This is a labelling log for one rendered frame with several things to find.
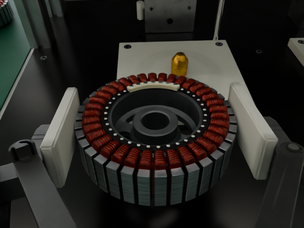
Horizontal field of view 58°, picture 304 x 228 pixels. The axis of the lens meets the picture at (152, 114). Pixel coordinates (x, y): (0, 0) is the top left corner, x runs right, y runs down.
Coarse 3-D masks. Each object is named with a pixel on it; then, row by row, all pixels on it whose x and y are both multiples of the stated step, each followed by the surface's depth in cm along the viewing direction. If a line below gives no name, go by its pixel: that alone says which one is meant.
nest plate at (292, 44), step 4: (292, 40) 38; (296, 40) 38; (300, 40) 38; (288, 44) 39; (292, 44) 38; (296, 44) 38; (300, 44) 38; (292, 48) 38; (296, 48) 37; (300, 48) 37; (296, 52) 37; (300, 52) 36; (296, 56) 37; (300, 56) 36; (300, 60) 37
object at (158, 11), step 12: (144, 0) 39; (156, 0) 39; (168, 0) 39; (180, 0) 39; (192, 0) 39; (144, 12) 43; (156, 12) 40; (168, 12) 40; (180, 12) 40; (192, 12) 40; (156, 24) 41; (168, 24) 42; (180, 24) 42; (192, 24) 42
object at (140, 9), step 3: (141, 0) 41; (138, 3) 40; (141, 3) 40; (138, 6) 40; (141, 6) 40; (144, 6) 40; (138, 9) 41; (141, 9) 41; (138, 12) 41; (141, 12) 41; (138, 15) 41; (141, 15) 41; (138, 18) 42; (141, 18) 42; (138, 21) 42; (141, 21) 42
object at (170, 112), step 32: (96, 96) 20; (128, 96) 21; (160, 96) 22; (192, 96) 21; (96, 128) 18; (128, 128) 21; (160, 128) 22; (192, 128) 21; (224, 128) 17; (96, 160) 16; (128, 160) 15; (160, 160) 15; (192, 160) 16; (224, 160) 17; (128, 192) 16; (160, 192) 16; (192, 192) 17
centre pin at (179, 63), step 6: (180, 54) 31; (174, 60) 31; (180, 60) 31; (186, 60) 31; (174, 66) 32; (180, 66) 31; (186, 66) 32; (174, 72) 32; (180, 72) 32; (186, 72) 33
